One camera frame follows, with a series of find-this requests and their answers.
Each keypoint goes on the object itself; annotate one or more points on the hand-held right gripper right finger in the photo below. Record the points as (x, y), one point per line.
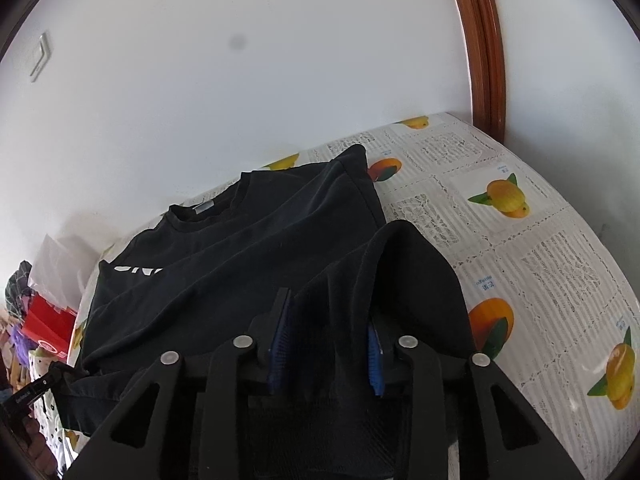
(376, 365)

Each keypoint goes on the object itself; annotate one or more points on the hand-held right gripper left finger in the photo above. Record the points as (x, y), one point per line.
(280, 345)

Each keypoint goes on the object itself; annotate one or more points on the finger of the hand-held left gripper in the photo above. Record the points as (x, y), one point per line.
(65, 370)

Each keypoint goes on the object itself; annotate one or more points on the black sweatshirt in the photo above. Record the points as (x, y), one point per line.
(250, 240)

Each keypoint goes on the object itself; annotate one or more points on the person's left hand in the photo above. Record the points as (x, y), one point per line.
(37, 445)

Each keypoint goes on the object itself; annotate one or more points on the red paper bag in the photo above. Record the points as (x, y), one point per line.
(45, 325)

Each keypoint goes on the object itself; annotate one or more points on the purple cloth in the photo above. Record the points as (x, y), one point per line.
(20, 340)

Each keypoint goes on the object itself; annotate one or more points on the white polka dot quilt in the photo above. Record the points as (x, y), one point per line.
(60, 447)

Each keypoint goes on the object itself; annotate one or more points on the grey checked cloth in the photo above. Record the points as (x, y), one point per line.
(17, 280)

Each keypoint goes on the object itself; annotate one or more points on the white plastic bag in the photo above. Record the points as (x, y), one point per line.
(60, 265)

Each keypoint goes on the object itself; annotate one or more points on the fruit print tablecloth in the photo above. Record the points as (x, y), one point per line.
(550, 270)

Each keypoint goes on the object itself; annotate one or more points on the white light switch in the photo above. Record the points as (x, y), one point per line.
(40, 57)

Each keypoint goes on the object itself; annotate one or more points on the brown wooden door frame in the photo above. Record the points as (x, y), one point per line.
(480, 60)

